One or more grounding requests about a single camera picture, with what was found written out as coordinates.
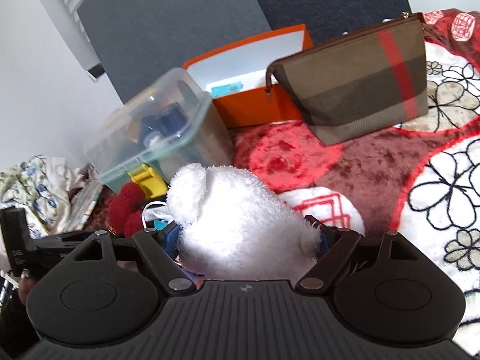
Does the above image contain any printed face mask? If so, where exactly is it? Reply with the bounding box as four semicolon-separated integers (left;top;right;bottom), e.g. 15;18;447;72
141;200;179;234

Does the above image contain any red teddy bear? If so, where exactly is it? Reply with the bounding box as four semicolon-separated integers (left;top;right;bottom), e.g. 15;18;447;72
107;182;152;238

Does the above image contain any blue jar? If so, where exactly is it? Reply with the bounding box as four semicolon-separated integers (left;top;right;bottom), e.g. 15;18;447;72
140;114;161;136

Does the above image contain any red floral printed blanket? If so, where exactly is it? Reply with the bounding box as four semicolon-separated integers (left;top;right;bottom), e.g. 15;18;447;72
80;7;480;327

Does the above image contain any grey headboard panel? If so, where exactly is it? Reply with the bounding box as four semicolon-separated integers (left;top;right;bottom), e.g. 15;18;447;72
76;0;275;103

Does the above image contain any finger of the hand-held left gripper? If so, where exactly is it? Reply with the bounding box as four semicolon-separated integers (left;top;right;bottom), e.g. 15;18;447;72
26;232;94;269

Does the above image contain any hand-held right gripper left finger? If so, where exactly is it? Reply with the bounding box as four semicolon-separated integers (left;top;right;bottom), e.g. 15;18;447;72
73;222;196;296

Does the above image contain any brown plaid zipper pouch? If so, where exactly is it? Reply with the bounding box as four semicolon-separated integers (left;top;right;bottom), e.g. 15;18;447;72
265;11;430;146

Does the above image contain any white floral cloth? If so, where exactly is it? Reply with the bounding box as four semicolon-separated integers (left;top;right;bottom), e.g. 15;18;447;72
0;155;88;239

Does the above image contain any white plush toy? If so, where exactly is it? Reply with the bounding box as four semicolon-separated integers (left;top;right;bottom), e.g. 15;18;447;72
165;163;324;282

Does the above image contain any dark blue bottle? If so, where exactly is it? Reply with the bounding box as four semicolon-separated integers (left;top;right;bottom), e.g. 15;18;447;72
157;102;189;136

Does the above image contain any orange cardboard box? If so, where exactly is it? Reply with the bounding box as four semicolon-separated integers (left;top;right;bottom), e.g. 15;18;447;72
182;24;314;129

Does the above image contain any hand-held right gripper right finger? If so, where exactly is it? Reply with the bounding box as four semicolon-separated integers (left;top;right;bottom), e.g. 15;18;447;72
297;215;414;296

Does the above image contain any striped bedding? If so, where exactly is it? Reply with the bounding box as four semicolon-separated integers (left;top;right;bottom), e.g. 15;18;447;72
68;180;104;232

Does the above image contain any clear plastic storage box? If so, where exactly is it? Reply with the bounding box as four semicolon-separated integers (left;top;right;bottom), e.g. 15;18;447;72
83;67;236;200

